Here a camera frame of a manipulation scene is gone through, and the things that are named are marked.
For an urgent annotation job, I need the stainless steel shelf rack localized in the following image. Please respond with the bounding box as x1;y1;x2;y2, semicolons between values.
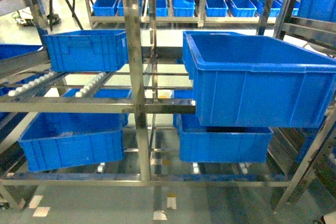
1;0;335;211

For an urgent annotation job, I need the blue bin lower right shelf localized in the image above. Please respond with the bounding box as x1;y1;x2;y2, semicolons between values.
173;114;274;163

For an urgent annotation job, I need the blue bin shelf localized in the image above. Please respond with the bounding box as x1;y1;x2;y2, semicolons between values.
18;113;128;172
173;114;274;163
45;29;128;72

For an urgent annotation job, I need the blue bin upper left shelf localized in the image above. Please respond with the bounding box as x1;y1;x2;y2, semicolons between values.
45;29;128;72

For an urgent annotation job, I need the blue bin lower left shelf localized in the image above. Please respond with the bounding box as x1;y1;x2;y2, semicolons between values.
18;113;128;172

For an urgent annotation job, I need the large blue bin front right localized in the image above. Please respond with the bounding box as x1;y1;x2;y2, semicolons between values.
183;31;335;127

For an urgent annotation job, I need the far stainless rack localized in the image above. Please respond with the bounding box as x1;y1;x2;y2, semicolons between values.
83;0;300;28

